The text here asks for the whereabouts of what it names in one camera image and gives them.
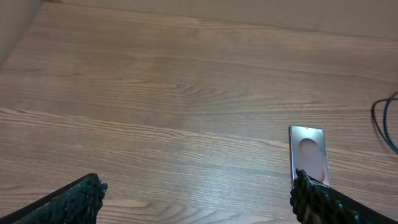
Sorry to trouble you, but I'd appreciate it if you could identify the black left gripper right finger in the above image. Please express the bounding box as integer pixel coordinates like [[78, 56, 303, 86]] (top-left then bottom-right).
[[290, 169, 397, 224]]

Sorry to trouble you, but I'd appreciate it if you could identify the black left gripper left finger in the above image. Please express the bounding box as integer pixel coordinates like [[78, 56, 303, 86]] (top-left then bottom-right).
[[1, 173, 108, 224]]

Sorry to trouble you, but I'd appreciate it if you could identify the Galaxy smartphone with reflective screen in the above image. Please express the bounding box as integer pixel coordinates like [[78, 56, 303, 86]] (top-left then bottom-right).
[[289, 125, 330, 185]]

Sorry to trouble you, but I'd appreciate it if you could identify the black charger cable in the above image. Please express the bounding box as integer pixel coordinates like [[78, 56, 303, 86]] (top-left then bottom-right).
[[370, 90, 398, 155]]

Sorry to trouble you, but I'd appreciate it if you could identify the cardboard board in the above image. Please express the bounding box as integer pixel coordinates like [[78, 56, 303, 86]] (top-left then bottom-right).
[[0, 0, 398, 68]]

